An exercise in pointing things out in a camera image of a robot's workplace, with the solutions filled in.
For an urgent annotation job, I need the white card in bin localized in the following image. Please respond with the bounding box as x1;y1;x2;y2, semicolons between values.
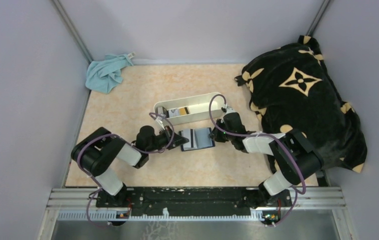
167;108;181;118

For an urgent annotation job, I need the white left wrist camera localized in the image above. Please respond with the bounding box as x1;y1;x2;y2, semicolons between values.
155;114;171;130

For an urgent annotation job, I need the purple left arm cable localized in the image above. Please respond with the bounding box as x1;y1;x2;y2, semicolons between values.
76;111;176;229

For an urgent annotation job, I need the grey striped credit card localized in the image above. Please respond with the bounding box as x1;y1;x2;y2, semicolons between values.
179;128;198;152

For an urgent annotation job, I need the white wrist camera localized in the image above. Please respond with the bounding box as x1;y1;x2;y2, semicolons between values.
221;106;236;116
155;114;171;130

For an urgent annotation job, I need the black gold patterned blanket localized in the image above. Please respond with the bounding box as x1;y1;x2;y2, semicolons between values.
235;35;368;173

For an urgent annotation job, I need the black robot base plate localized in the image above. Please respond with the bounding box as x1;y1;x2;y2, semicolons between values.
95;186;293;217

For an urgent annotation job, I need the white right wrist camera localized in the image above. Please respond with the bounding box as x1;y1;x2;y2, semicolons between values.
221;106;236;116

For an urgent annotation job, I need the light blue cloth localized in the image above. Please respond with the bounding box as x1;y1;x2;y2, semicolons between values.
85;52;136;94

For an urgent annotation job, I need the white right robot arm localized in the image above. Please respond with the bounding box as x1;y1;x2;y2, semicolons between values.
210;106;324;200

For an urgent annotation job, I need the aluminium frame rail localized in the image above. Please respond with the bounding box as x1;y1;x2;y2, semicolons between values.
46;187;346;222

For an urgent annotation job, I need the blue leather card holder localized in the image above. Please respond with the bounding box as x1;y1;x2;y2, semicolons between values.
192;127;216;151

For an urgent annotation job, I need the white oval plastic bin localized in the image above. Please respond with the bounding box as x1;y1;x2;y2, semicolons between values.
153;92;225;125

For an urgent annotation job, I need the gold card in bin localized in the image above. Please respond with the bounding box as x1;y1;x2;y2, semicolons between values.
178;107;190;116

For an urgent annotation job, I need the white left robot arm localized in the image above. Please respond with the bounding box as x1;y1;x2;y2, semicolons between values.
70;112;189;199

